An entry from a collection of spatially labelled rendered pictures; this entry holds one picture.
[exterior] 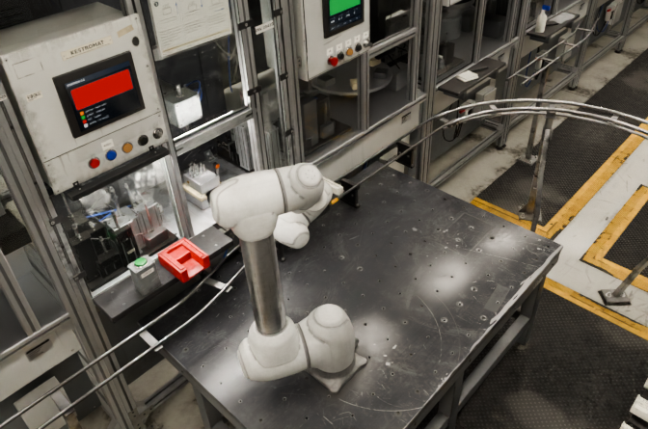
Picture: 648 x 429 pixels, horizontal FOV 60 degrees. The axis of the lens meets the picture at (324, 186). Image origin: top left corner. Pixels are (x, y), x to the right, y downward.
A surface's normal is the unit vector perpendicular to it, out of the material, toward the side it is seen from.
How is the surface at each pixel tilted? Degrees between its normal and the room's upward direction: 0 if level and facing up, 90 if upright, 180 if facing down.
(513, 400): 0
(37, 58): 90
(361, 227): 0
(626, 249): 0
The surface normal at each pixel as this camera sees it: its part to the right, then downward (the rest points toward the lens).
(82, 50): 0.72, 0.38
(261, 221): 0.34, 0.55
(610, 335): -0.04, -0.81
